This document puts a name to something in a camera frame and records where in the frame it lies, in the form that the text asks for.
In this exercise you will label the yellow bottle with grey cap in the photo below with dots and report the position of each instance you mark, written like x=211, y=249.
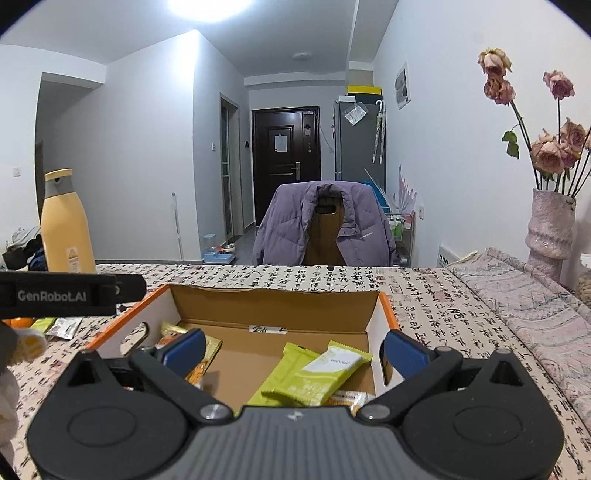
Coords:
x=64, y=230

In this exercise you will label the green and white snack packet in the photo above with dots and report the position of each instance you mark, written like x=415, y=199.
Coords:
x=323, y=369

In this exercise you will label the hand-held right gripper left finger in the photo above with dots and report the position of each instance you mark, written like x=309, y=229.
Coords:
x=184, y=353

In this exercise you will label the yellow orange snack packet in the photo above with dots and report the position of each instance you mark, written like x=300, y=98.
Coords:
x=346, y=399

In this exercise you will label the round ceiling lamp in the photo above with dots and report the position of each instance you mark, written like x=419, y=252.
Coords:
x=304, y=56

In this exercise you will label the dried rose bouquet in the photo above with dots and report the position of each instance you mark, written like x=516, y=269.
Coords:
x=547, y=154

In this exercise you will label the green white bottle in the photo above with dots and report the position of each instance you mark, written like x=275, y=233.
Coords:
x=395, y=228

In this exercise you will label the orange fruit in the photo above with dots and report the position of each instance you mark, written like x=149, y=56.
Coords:
x=18, y=322

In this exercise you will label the orange cardboard box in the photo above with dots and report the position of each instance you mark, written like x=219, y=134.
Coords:
x=277, y=314

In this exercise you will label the blue pet water dispenser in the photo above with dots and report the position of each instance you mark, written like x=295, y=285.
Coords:
x=211, y=251

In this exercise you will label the small white box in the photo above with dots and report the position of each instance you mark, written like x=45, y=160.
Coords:
x=346, y=98

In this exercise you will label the glass inner door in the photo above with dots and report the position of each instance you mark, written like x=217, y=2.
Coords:
x=231, y=170

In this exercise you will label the wooden chair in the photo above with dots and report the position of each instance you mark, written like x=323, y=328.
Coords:
x=325, y=240

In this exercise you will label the dark blue bag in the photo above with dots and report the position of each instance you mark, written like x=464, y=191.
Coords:
x=25, y=258

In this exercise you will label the wall picture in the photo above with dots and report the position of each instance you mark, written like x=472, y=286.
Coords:
x=402, y=85

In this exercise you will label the yellow black box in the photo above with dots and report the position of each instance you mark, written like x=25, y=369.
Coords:
x=364, y=93

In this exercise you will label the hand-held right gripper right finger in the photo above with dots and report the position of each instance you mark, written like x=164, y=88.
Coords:
x=406, y=353

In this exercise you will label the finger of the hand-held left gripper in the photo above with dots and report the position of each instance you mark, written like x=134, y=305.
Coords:
x=131, y=288

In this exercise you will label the bright ceiling light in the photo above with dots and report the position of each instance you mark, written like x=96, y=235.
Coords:
x=210, y=9

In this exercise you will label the pink quilted blanket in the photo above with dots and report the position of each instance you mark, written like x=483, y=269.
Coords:
x=531, y=314

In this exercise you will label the dark brown entrance door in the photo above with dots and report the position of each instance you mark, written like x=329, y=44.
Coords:
x=286, y=166

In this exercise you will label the small silver packet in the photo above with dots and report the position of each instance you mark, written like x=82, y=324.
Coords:
x=64, y=328

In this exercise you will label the glass storage jar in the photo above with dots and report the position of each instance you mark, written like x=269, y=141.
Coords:
x=586, y=300

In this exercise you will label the orange red snack packet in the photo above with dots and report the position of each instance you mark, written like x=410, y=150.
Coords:
x=210, y=353

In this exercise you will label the grey refrigerator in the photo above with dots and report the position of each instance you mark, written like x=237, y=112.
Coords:
x=355, y=147

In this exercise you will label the plain green snack packet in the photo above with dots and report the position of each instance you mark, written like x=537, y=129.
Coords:
x=286, y=369

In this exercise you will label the white paper notice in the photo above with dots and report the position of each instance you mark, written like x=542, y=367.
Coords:
x=280, y=142

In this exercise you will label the purple puffer jacket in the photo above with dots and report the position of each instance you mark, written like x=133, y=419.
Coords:
x=286, y=221

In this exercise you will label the metal storage cart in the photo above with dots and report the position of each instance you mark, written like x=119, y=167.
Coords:
x=406, y=240

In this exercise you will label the pink textured vase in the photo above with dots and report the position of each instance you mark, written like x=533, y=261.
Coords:
x=549, y=230

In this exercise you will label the folded white umbrella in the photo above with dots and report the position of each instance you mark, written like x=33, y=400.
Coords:
x=378, y=131

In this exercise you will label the blue white drying rack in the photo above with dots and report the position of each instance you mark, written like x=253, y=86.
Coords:
x=381, y=196

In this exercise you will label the clear plastic bag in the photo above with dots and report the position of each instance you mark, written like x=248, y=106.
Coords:
x=355, y=114

